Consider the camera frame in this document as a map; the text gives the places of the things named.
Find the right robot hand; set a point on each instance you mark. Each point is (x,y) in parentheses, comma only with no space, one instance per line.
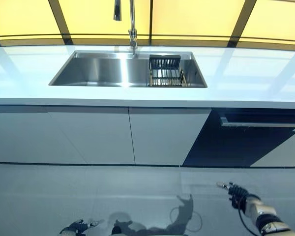
(236,191)

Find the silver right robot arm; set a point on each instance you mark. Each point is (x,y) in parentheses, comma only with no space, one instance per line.
(268,216)

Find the black sink dish rack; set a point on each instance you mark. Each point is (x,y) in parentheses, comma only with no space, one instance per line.
(165,71)

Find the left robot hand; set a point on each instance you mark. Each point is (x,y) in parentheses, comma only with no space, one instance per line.
(79,226)

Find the stainless steel sink basin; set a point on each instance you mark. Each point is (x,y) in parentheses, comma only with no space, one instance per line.
(100,71)

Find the black built-in dishwasher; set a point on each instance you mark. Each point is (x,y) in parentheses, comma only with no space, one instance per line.
(236,147)

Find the black left robot foot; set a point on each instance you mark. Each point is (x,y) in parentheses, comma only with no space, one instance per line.
(116,230)

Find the chrome pull-down kitchen faucet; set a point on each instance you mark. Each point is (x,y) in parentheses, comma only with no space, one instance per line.
(132,29)

